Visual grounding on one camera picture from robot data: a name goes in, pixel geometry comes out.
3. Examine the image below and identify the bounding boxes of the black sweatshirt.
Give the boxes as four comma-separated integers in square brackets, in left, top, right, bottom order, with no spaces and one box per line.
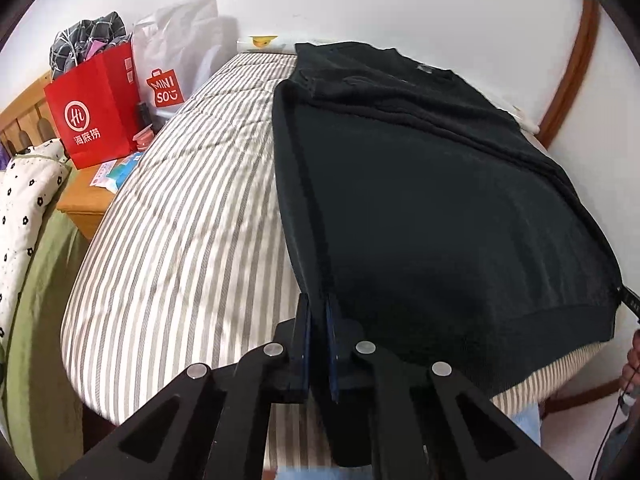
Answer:
[271,40,624,468]

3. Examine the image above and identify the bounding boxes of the plaid clothing in bag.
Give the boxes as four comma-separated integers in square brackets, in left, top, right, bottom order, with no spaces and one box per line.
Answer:
[49,12,130,80]

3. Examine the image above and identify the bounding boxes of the person right hand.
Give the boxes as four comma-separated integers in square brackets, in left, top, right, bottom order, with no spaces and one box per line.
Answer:
[620,330,640,393]

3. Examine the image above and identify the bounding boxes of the blue jeans leg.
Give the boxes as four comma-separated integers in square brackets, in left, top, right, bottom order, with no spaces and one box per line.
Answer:
[274,403,541,480]

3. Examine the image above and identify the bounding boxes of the striped quilted mattress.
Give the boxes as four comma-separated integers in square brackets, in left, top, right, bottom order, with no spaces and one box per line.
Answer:
[60,49,601,470]

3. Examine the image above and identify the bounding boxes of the green bed cover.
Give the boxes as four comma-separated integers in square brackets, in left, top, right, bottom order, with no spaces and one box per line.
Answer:
[0,169,91,480]

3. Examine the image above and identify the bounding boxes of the papers on nightstand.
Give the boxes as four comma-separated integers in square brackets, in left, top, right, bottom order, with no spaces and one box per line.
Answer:
[90,152,143,194]

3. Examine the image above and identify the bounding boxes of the wooden nightstand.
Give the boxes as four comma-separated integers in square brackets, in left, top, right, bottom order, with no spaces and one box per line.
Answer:
[56,166,115,240]

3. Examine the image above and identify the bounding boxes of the white yellow-patterned bed sheet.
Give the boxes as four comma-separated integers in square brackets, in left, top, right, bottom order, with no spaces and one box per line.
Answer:
[236,35,540,136]

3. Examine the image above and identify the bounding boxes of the white Miniso plastic bag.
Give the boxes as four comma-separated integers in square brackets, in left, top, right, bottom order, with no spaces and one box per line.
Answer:
[131,0,238,120]

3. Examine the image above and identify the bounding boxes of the red paper shopping bag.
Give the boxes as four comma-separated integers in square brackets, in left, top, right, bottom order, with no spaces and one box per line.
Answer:
[44,42,140,169]

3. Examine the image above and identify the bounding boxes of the white black-dotted blanket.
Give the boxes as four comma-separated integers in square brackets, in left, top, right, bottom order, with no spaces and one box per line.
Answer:
[0,139,70,344]

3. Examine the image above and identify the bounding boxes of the wooden headboard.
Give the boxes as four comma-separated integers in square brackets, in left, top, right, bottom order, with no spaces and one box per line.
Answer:
[0,72,58,156]

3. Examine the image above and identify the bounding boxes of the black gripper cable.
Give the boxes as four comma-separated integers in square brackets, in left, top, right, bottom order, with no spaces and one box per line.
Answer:
[587,364,640,480]

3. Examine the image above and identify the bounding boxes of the brown wooden door frame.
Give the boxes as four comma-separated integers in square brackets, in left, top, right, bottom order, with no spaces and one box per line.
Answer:
[538,0,601,148]

